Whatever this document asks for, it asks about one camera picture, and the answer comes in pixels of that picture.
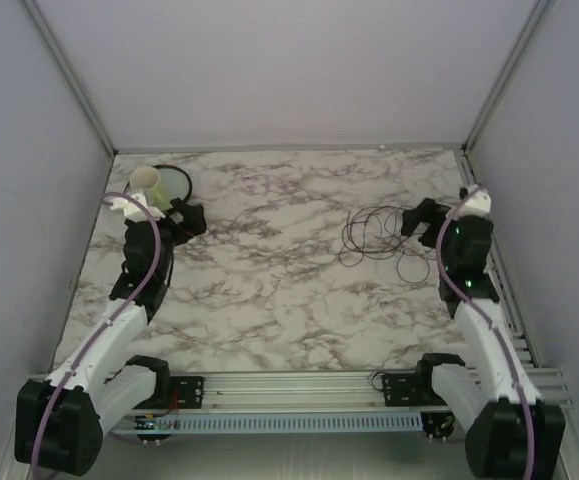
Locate black thin wire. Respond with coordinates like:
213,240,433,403
337,204,431,285

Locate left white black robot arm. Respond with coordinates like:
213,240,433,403
14,192,207,476

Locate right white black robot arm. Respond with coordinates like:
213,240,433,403
401,188,566,479

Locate white plate with dark rim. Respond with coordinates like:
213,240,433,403
124,165,193,201

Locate yellow-green mug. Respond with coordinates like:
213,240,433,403
129,166,170,210

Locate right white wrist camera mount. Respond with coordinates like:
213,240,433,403
447,184,492,220

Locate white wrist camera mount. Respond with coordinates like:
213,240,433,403
447,184,492,220
102,192,165,222

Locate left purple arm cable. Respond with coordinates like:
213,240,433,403
29,191,162,476

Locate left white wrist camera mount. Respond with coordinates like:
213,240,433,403
102,192,165,222

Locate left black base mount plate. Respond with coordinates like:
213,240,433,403
170,375,205,410

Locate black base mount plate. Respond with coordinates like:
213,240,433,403
170,375,205,410
381,373,444,407

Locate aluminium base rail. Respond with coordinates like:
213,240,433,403
21,367,570,416

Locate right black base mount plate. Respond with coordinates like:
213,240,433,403
381,373,444,407

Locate right aluminium frame post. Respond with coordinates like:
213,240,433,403
462,0,556,156

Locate aluminium frame post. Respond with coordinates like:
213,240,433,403
19,0,117,158
462,0,556,156

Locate blue slotted cable duct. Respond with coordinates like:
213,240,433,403
133,412,423,435

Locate left aluminium frame post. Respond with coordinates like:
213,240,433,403
19,0,117,158

